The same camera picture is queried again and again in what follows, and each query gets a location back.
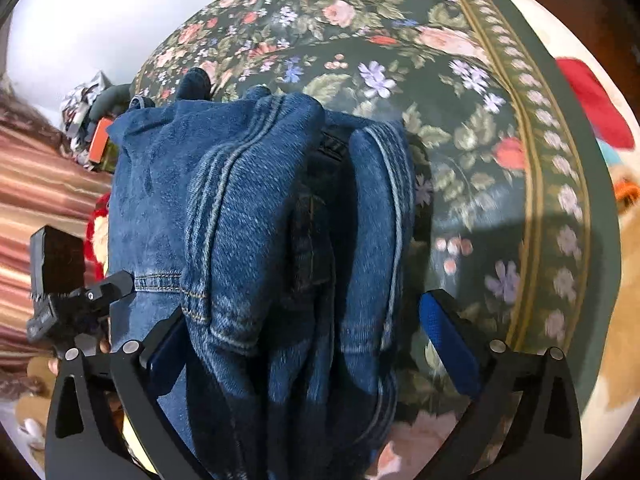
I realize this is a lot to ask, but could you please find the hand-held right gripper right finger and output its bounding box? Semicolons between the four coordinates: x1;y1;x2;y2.
419;289;585;480

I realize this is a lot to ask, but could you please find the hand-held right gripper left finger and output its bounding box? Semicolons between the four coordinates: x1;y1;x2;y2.
44;305;211;480

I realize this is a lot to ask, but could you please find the blue denim jacket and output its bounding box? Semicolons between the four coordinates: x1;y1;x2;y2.
106;67;416;480

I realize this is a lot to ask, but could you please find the red plush toy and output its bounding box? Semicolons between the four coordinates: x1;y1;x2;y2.
85;192;113;266

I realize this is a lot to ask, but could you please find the striped brown cloth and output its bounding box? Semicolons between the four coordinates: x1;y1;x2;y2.
0;87;113;361

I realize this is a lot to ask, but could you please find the orange box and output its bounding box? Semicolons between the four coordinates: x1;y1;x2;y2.
89;117;113;161

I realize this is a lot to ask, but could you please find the dark green soft item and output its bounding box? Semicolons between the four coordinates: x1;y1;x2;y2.
90;82;133;116

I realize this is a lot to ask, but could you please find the tan blanket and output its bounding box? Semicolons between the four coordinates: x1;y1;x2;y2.
597;240;640;411

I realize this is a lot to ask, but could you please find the floral green blanket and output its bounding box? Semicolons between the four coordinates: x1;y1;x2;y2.
132;0;621;480

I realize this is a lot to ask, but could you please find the orange plush toy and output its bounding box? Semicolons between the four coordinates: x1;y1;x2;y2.
612;160;640;216

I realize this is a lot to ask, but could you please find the red and white cloth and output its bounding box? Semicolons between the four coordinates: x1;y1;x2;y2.
555;57;637;151

